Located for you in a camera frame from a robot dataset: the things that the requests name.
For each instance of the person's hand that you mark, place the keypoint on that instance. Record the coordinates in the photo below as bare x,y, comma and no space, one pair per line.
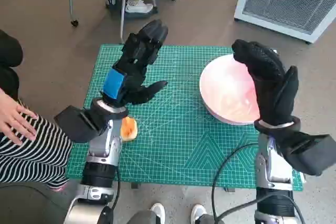
15,119

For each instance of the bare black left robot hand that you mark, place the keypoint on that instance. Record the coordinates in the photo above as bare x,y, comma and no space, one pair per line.
131,77

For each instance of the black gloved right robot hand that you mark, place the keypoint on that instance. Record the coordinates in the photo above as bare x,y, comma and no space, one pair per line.
273,90

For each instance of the pink bowl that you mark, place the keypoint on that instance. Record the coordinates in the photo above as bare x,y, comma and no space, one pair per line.
225,90

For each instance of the braided orange toy bread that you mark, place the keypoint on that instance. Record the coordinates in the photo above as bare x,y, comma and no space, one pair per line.
130,129

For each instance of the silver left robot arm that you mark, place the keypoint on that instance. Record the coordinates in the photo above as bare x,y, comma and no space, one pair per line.
101,140

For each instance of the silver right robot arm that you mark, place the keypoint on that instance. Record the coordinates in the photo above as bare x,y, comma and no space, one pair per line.
273,166

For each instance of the green cutting mat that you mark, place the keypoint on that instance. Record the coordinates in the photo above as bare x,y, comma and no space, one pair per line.
170,129

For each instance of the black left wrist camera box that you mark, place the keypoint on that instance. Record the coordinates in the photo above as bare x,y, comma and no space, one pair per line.
76,124

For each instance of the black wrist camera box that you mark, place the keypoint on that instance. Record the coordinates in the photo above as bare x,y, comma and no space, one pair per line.
309,153
76,124

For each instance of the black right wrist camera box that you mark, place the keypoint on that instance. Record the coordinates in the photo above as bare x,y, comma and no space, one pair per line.
309,153

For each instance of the black table bracket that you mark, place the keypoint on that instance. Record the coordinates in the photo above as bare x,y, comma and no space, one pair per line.
135,186

